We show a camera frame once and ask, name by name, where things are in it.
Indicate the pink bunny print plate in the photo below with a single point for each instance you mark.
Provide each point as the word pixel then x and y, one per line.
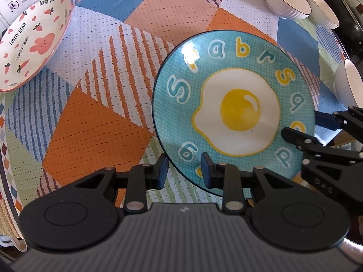
pixel 34 45

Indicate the colourful patterned table mat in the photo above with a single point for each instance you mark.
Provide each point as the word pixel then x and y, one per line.
pixel 99 119

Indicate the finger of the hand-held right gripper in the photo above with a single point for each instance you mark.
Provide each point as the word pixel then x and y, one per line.
pixel 326 119
pixel 297 137

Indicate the black wok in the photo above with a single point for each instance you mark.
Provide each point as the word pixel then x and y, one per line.
pixel 348 25

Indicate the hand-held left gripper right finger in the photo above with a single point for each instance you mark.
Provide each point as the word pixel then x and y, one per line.
pixel 205 170

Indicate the blue fried egg plate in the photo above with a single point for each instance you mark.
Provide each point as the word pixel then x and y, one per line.
pixel 238 110

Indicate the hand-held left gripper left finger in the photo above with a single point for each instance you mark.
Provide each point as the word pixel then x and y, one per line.
pixel 162 170

